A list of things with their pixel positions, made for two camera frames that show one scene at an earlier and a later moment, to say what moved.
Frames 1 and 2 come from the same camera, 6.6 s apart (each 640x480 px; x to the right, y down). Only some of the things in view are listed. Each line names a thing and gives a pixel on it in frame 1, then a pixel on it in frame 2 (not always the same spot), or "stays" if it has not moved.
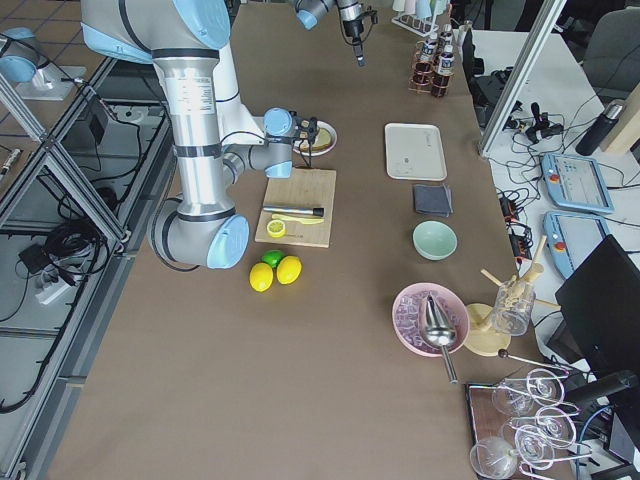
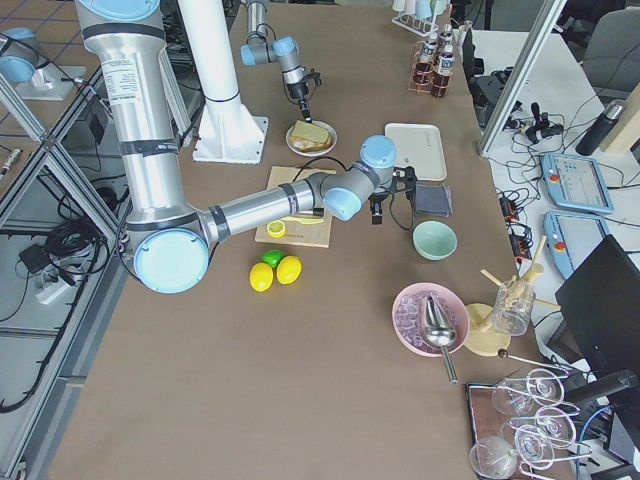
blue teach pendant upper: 577,182 stays
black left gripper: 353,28 to 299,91
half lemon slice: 275,228 stays
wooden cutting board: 305,188 stays
